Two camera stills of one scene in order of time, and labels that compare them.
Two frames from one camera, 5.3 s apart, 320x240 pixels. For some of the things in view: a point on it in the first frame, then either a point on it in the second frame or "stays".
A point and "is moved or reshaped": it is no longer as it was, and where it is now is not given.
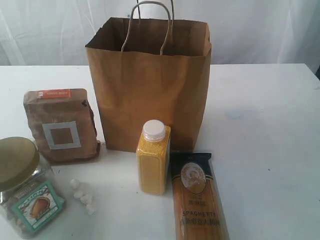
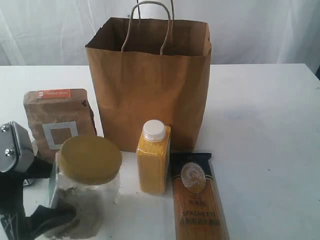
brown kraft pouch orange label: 63,124 stays
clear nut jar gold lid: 29,198 is moved or reshaped
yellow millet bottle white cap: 152,152 stays
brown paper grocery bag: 151,69 stays
